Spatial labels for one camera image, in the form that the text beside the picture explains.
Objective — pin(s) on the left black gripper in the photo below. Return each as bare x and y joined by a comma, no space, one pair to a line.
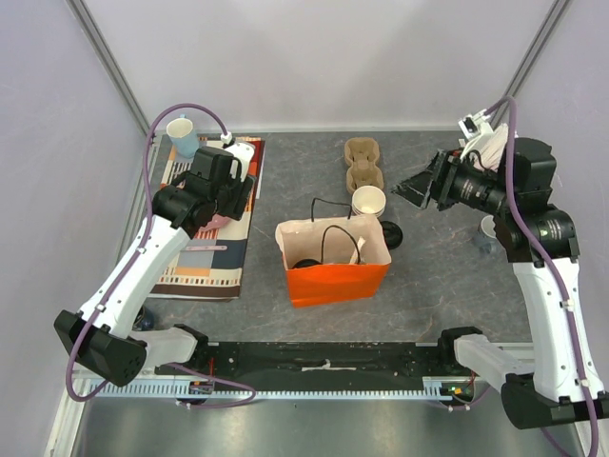
242,189

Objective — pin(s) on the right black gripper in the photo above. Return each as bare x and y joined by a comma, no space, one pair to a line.
438,180

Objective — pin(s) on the black coffee cup lid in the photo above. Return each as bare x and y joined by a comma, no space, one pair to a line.
306,263

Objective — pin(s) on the orange paper bag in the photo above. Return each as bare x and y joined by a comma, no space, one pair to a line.
354,257

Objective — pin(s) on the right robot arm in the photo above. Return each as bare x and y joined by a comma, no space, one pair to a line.
561,386

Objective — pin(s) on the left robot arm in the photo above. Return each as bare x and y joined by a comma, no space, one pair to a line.
99,335

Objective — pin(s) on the pink polka dot plate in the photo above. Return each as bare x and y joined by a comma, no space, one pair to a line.
216,222

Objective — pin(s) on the stack of paper cups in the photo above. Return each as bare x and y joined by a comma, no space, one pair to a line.
368,200

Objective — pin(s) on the colourful patchwork placemat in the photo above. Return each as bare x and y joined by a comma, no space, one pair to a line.
206,276

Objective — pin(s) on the stack of black lids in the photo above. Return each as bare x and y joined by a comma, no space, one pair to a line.
392,234

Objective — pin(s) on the white paper straws bundle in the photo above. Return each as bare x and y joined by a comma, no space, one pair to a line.
487,154

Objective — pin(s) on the lower brown cup carrier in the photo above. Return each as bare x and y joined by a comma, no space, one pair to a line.
362,156

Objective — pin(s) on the grey speckled mug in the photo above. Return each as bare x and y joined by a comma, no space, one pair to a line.
485,237

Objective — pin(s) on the light blue mug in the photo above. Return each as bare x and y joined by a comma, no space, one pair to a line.
183,136

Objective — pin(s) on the dark blue mug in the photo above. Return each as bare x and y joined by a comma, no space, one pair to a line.
144,320

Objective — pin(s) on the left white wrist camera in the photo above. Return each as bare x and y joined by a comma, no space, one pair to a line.
244,152

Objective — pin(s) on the pink handled fork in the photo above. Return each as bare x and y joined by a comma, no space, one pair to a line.
205,248

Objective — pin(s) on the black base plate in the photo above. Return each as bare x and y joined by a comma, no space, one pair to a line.
325,367

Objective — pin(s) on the slotted cable duct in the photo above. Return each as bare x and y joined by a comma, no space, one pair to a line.
185,388

